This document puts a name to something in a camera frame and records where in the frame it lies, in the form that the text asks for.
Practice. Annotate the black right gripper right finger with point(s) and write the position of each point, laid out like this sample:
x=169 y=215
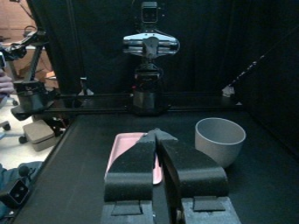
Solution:
x=194 y=175

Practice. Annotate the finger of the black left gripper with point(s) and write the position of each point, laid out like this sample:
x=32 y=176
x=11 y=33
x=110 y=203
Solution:
x=155 y=48
x=147 y=48

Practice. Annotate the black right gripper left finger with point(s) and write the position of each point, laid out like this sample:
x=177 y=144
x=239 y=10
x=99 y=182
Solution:
x=130 y=172

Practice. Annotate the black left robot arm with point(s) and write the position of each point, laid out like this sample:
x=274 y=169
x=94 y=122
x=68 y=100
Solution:
x=147 y=87

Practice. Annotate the pink rectangular plate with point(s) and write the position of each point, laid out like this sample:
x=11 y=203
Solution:
x=126 y=143

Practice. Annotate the person's hand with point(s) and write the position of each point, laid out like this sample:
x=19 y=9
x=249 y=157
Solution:
x=6 y=84

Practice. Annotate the grey plastic cup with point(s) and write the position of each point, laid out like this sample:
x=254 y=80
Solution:
x=218 y=145

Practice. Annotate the white tape piece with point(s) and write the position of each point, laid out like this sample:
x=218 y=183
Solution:
x=229 y=91

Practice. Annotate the beige storage box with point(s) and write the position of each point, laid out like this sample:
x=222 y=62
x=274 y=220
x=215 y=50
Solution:
x=39 y=134

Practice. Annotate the black chair caster wheel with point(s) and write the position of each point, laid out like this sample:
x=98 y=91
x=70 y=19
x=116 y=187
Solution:
x=6 y=126
x=23 y=139

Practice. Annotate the person's blue jeans leg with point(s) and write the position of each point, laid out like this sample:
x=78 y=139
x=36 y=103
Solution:
x=11 y=173

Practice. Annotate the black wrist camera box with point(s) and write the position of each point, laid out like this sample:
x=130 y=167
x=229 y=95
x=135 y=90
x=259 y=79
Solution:
x=148 y=13

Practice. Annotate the black aluminium frame rail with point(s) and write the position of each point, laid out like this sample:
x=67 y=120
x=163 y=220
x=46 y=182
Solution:
x=98 y=102

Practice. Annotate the small black camera box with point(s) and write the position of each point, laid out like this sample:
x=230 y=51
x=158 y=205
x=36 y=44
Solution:
x=15 y=193

